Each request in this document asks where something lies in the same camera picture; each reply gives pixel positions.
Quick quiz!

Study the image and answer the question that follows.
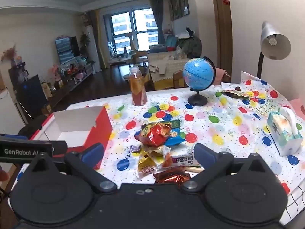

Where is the balloon pattern tablecloth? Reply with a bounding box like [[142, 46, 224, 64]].
[[9, 71, 305, 224]]

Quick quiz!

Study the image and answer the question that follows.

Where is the sofa with yellow cover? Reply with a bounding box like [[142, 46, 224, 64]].
[[147, 52, 189, 90]]

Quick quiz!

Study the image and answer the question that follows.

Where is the wooden stick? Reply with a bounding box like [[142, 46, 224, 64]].
[[183, 166, 204, 173]]

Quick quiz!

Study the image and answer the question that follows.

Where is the opened wrapper near lamp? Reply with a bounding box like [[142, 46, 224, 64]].
[[220, 87, 250, 99]]

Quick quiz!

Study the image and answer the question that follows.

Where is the small blue globe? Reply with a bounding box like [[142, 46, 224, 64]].
[[182, 56, 216, 106]]

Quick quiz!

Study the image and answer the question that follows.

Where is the tv console cabinet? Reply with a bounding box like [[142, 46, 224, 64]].
[[47, 61, 94, 109]]

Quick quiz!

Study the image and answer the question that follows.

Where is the orange juice bottle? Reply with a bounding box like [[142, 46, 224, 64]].
[[129, 66, 147, 106]]

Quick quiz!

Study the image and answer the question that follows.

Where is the purple candy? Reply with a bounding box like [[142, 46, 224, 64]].
[[129, 145, 141, 153]]

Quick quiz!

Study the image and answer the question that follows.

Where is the red white cardboard box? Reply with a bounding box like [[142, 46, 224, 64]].
[[29, 105, 113, 170]]

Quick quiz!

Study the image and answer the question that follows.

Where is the tissue pack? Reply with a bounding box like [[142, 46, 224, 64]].
[[267, 107, 303, 157]]

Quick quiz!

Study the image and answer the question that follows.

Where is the black mini fridge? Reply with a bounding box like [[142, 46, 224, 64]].
[[16, 75, 48, 118]]

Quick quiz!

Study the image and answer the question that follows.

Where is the blue cookie packet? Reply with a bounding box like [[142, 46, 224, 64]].
[[164, 128, 186, 147]]

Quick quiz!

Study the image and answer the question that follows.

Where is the coffee table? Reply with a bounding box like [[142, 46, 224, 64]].
[[108, 55, 133, 69]]

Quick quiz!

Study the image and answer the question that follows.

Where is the white snack packet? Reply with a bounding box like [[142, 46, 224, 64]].
[[162, 148, 201, 168]]

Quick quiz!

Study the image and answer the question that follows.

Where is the shiny red foil snack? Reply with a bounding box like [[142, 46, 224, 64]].
[[153, 168, 191, 185]]

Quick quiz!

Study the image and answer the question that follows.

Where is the wooden chair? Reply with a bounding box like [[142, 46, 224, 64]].
[[172, 70, 187, 88]]

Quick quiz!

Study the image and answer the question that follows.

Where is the green snack packet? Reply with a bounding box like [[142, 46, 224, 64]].
[[162, 119, 180, 129]]

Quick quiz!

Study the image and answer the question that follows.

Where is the red chips bag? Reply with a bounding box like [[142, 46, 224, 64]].
[[134, 122, 172, 147]]

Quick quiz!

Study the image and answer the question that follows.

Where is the white desk lamp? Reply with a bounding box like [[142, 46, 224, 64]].
[[256, 21, 291, 79]]

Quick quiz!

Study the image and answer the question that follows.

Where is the television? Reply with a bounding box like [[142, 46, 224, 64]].
[[55, 37, 80, 65]]

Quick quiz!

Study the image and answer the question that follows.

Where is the yellow snack packet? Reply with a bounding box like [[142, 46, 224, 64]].
[[136, 150, 157, 179]]

